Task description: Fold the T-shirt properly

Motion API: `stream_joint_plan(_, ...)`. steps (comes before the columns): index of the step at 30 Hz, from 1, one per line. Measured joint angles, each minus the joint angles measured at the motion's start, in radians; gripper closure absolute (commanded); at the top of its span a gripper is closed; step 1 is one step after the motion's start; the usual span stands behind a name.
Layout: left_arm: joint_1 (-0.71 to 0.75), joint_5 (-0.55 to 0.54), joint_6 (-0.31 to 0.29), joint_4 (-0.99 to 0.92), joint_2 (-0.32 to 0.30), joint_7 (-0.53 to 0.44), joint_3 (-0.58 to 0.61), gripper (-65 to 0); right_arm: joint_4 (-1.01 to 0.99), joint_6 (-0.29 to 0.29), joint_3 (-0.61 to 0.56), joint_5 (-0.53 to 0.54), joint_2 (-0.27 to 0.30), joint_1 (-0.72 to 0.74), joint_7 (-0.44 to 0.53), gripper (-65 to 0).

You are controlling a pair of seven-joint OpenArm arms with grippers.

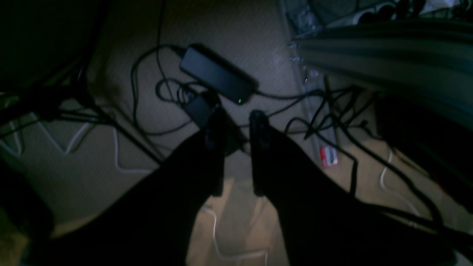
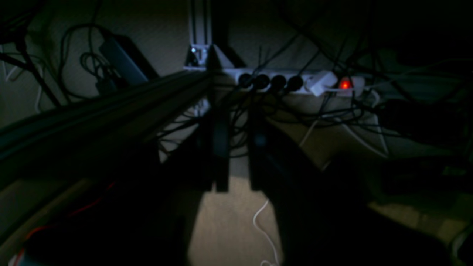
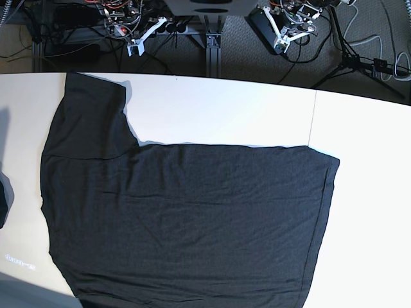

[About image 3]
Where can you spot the aluminium frame post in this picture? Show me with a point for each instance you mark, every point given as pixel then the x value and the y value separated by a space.
pixel 209 37

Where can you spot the black power brick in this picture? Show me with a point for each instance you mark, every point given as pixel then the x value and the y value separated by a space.
pixel 261 26

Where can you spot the black box on floor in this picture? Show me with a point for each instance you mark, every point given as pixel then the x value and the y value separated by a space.
pixel 74 53

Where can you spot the black T-shirt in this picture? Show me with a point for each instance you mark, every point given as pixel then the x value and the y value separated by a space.
pixel 183 225

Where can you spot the dark object at left edge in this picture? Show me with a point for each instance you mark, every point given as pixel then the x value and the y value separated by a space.
pixel 3 206

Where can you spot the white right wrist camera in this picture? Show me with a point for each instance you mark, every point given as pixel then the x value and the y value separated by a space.
pixel 137 46

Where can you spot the grey power strip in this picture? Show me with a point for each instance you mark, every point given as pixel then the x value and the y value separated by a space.
pixel 173 27

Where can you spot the black tripod stand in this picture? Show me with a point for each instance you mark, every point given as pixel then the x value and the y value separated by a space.
pixel 351 63

